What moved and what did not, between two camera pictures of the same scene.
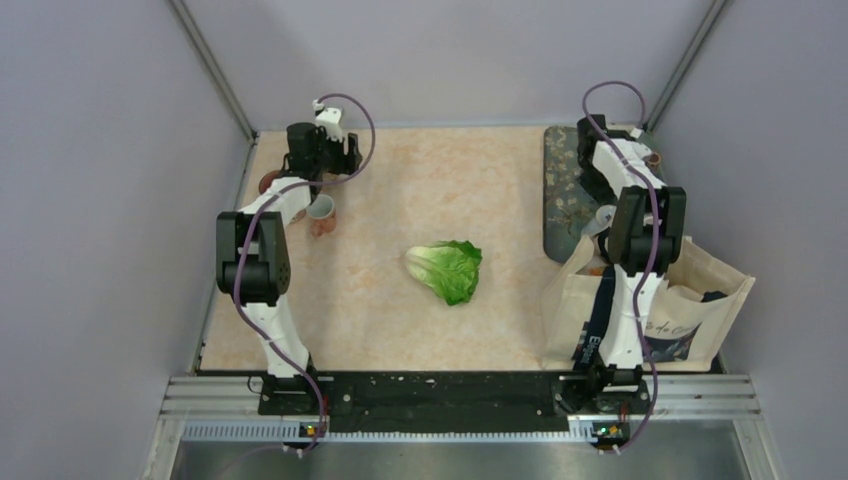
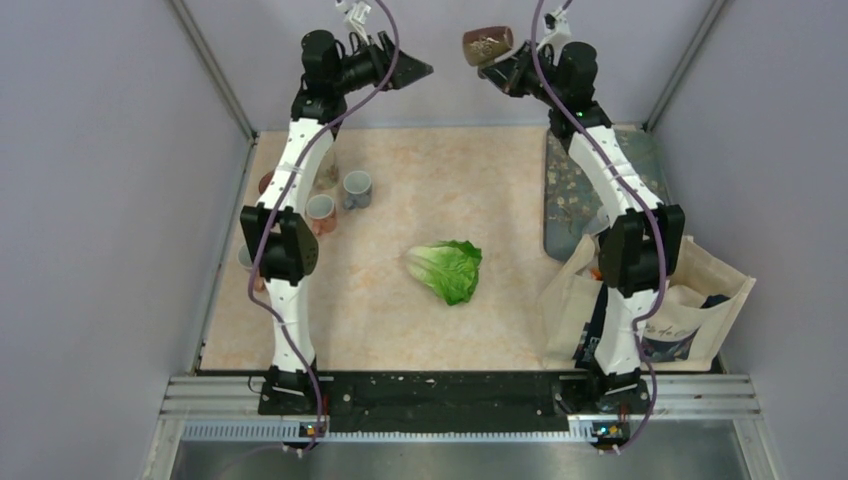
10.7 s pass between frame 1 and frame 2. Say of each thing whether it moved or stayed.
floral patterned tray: stayed
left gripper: moved
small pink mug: stayed
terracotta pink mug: stayed
